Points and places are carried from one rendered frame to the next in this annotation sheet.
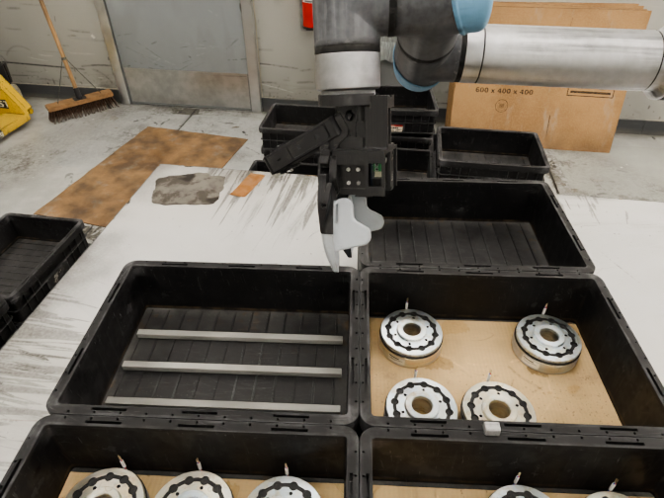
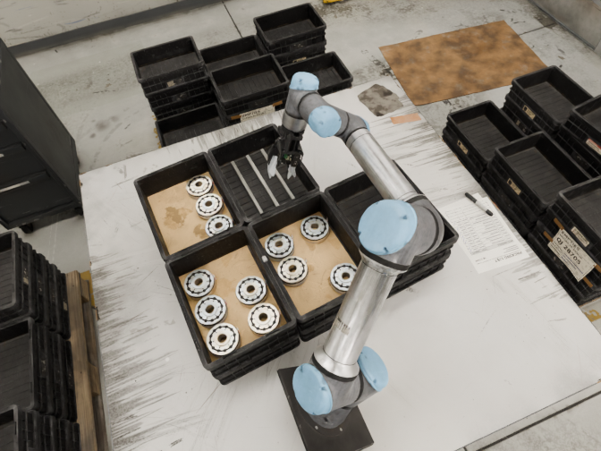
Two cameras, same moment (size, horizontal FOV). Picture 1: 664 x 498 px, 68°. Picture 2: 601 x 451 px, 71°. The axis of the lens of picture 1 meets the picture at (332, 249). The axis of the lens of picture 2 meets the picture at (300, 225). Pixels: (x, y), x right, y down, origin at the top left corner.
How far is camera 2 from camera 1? 1.09 m
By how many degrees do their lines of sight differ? 46
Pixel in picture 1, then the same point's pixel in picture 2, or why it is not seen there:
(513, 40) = (360, 149)
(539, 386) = (322, 284)
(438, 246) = not seen: hidden behind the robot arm
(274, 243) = not seen: hidden behind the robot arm
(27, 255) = (325, 78)
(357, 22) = (290, 106)
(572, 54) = (371, 173)
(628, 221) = (552, 321)
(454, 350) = (321, 248)
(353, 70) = (285, 120)
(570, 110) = not seen: outside the picture
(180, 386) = (249, 175)
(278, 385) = (267, 201)
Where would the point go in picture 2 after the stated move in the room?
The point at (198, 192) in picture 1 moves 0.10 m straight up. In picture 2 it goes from (378, 105) to (381, 89)
